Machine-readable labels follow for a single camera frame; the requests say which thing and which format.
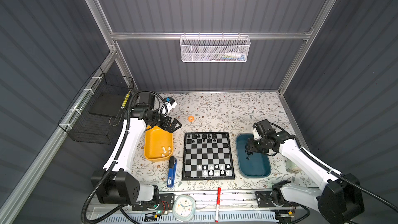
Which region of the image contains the white wire basket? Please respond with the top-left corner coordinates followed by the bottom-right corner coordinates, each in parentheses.
top-left (179, 34), bottom-right (251, 63)

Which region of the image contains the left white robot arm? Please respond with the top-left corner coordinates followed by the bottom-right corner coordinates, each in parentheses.
top-left (80, 90), bottom-right (182, 224)

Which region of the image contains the small white clock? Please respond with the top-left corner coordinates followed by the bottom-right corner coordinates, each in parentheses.
top-left (172, 195), bottom-right (196, 222)

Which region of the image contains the red white marker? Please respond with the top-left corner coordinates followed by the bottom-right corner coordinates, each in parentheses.
top-left (215, 187), bottom-right (221, 223)

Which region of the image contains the black wire basket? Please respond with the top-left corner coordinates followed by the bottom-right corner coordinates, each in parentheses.
top-left (59, 69), bottom-right (135, 145)

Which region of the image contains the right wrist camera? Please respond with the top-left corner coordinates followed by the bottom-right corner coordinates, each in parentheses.
top-left (253, 119), bottom-right (274, 140)

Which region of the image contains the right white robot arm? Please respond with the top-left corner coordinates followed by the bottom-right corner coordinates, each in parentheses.
top-left (246, 119), bottom-right (398, 224)

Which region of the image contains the blue stapler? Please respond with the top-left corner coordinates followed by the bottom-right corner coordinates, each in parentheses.
top-left (167, 156), bottom-right (177, 188)

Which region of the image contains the pale green cup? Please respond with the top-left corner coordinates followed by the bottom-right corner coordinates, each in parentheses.
top-left (286, 159), bottom-right (302, 173)

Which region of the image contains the teal plastic tray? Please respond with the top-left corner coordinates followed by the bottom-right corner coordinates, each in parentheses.
top-left (236, 133), bottom-right (271, 178)

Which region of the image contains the black white chessboard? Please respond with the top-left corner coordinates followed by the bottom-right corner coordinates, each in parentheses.
top-left (182, 132), bottom-right (235, 181)

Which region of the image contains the yellow plastic tray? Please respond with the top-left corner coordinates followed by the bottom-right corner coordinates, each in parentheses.
top-left (144, 126), bottom-right (174, 162)

